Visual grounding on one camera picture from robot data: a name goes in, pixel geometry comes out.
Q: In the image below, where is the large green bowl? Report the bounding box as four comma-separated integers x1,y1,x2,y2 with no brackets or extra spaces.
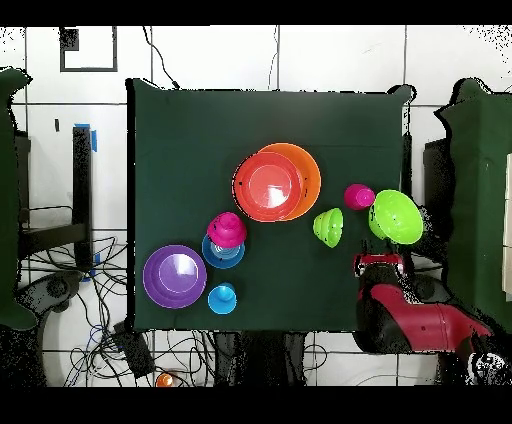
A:
367,189,425,246

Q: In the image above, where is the small green bowl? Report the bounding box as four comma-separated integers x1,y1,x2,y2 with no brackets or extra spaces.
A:
312,207,345,249

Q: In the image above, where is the pink cup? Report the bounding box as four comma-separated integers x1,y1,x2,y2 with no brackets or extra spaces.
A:
343,183,376,211

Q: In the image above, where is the large orange bowl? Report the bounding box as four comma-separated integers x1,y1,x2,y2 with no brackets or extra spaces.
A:
255,142,322,222

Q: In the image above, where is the red bowl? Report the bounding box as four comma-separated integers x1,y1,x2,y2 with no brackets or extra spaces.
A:
231,150,304,223

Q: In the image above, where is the pink bowl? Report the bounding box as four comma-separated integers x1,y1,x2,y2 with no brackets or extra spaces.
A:
206,211,248,250

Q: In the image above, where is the grey chair base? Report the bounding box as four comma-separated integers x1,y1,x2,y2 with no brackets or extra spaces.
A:
411,273,453,305
15,270,85,315

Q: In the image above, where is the green clothed side table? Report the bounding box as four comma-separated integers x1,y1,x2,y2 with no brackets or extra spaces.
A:
433,77,512,335
0,66,39,331

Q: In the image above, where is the blue bowl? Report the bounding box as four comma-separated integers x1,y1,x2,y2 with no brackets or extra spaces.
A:
200,233,246,270

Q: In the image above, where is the blue cup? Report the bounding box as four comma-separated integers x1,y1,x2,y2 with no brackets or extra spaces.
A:
206,282,238,316

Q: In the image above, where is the purple bowl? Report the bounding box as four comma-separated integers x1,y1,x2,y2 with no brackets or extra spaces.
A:
142,244,209,310

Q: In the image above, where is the dark green tablecloth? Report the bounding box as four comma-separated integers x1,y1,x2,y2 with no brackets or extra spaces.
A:
126,77,413,336

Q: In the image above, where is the black metal stand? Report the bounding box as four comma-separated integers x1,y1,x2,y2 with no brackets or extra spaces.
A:
17,125,94,273

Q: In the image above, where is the blue tape strip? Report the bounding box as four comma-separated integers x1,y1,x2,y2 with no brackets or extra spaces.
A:
73,122,98,153

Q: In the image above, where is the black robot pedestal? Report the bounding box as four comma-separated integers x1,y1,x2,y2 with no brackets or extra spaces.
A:
213,330,309,388

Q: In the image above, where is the black camera cable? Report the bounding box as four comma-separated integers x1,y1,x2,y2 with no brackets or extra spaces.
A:
142,25,182,91

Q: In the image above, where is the black cable tangle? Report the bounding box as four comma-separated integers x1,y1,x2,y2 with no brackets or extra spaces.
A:
23,235,217,388

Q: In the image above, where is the grey square floor frame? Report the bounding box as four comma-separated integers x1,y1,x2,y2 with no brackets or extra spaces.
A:
59,26,119,74

